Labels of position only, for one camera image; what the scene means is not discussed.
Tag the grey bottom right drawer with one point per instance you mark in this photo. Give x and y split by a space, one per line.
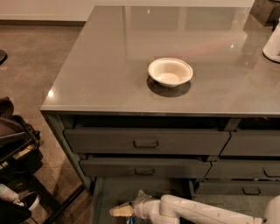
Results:
250 188

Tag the grey open bottom drawer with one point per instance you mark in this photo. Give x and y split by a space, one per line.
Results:
112 192

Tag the grey middle left drawer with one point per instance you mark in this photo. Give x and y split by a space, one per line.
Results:
144 167

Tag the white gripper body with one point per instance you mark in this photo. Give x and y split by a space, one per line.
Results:
144 206

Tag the white appliance on counter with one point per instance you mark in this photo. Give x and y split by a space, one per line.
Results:
272 48

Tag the grey counter cabinet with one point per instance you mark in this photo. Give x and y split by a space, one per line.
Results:
106 74

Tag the grey top right drawer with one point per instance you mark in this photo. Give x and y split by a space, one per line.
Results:
254 137

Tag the grey top left drawer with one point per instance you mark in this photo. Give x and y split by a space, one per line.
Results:
147 135

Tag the black round object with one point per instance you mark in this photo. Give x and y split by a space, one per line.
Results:
3 56

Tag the grey middle right drawer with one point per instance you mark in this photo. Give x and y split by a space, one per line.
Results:
244 169

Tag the white paper bowl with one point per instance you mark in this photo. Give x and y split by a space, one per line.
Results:
170 72

